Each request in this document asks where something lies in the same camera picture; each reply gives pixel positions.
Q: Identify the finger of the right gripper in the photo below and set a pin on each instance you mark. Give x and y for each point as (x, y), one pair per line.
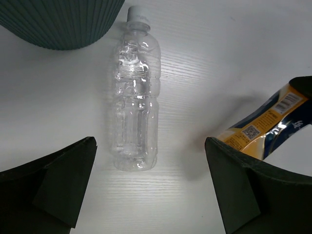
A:
(302, 85)

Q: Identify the orange label drink bottle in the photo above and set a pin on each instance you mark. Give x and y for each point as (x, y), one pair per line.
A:
(263, 131)

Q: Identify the dark green plastic bin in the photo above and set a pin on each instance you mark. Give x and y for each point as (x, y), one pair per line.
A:
(59, 24)

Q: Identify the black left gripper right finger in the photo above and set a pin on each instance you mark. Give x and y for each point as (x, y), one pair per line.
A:
(255, 197)

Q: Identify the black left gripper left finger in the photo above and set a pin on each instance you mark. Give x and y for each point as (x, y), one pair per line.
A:
(45, 196)

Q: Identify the upright-lying clear ribbed bottle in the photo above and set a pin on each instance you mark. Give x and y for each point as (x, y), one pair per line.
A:
(135, 72)

